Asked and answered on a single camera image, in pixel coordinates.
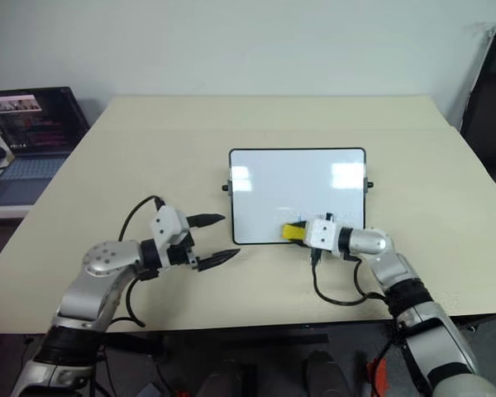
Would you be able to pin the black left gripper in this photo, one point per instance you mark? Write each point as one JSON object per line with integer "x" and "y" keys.
{"x": 182, "y": 254}

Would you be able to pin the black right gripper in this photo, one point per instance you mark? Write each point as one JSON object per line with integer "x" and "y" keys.
{"x": 308, "y": 246}

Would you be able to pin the yellow whiteboard eraser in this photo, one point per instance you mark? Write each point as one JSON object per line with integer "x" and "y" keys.
{"x": 292, "y": 232}

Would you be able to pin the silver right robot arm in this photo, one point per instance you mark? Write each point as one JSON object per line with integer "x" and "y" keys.
{"x": 401, "y": 273}

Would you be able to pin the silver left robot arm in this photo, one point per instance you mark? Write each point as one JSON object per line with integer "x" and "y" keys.
{"x": 103, "y": 258}

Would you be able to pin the black-framed whiteboard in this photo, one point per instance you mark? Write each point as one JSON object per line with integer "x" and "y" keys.
{"x": 289, "y": 186}

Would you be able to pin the red tag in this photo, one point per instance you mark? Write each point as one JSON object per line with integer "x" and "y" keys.
{"x": 376, "y": 371}

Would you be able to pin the open grey laptop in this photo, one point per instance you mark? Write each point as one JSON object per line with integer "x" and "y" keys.
{"x": 29, "y": 136}

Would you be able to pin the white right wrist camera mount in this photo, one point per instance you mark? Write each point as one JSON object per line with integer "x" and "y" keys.
{"x": 322, "y": 235}

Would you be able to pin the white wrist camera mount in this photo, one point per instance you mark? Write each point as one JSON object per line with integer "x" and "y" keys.
{"x": 322, "y": 235}
{"x": 167, "y": 225}

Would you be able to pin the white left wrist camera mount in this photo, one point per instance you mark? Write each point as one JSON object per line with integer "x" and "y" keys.
{"x": 167, "y": 225}

